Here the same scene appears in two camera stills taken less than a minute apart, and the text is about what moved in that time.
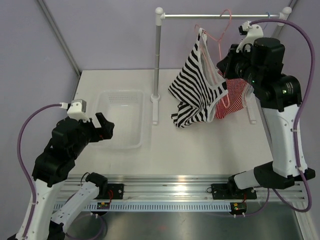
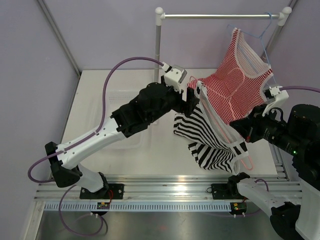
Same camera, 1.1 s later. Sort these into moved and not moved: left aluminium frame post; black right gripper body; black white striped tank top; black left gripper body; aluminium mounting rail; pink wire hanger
Moved: black white striped tank top; pink wire hanger; black left gripper body; black right gripper body
Not moved: left aluminium frame post; aluminium mounting rail
